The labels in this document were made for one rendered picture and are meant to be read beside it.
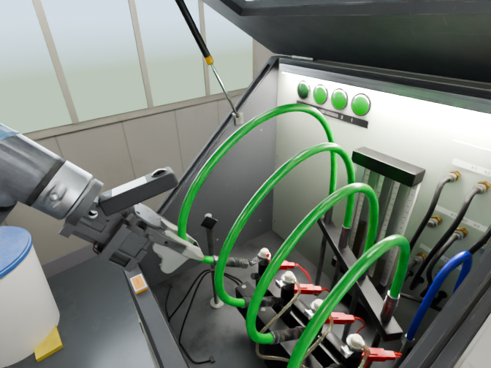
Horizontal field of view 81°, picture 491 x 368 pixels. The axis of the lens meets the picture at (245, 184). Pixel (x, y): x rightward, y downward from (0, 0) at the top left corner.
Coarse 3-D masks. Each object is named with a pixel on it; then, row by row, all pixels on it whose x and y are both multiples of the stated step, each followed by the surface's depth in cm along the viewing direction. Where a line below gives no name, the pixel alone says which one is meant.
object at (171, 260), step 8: (168, 232) 45; (184, 240) 47; (160, 248) 45; (168, 248) 46; (192, 248) 47; (168, 256) 46; (176, 256) 46; (184, 256) 47; (192, 256) 47; (200, 256) 48; (168, 264) 46; (176, 264) 47; (168, 272) 47
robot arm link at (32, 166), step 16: (0, 128) 35; (0, 144) 34; (16, 144) 35; (32, 144) 37; (0, 160) 34; (16, 160) 34; (32, 160) 36; (48, 160) 37; (64, 160) 39; (0, 176) 34; (16, 176) 35; (32, 176) 35; (48, 176) 36; (0, 192) 35; (16, 192) 35; (32, 192) 36
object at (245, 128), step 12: (276, 108) 48; (288, 108) 49; (300, 108) 50; (312, 108) 52; (252, 120) 46; (264, 120) 47; (324, 120) 55; (240, 132) 45; (228, 144) 45; (216, 156) 44; (336, 156) 62; (204, 168) 44; (336, 168) 64; (204, 180) 45; (192, 192) 45; (180, 216) 46; (180, 228) 46
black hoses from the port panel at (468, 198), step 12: (444, 180) 50; (432, 204) 50; (468, 204) 46; (420, 228) 52; (456, 228) 47; (444, 240) 49; (480, 240) 44; (432, 252) 52; (444, 252) 51; (408, 264) 60; (432, 264) 52; (408, 276) 66; (420, 300) 58
